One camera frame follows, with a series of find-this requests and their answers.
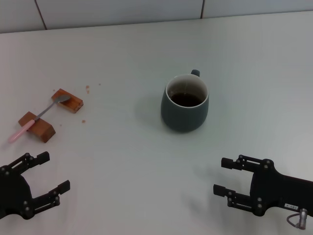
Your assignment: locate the notched brown wooden block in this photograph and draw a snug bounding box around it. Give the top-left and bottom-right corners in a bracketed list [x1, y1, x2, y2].
[51, 88, 84, 114]

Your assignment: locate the plain brown wooden block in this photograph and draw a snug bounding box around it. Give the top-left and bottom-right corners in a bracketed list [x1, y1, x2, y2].
[18, 111, 56, 144]

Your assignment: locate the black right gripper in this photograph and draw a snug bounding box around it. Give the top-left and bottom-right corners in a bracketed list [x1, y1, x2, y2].
[213, 154, 313, 217]

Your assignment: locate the silver connector with grey cable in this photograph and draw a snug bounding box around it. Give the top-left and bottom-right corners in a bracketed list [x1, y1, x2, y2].
[286, 208, 309, 231]

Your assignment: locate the grey ceramic cup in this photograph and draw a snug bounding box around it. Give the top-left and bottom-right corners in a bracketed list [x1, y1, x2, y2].
[160, 69, 210, 134]

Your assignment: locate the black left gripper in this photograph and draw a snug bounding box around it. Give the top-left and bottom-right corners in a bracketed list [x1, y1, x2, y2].
[0, 151, 71, 220]

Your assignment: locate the pink handled metal spoon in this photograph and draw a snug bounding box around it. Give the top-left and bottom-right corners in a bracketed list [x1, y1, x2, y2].
[7, 94, 72, 143]

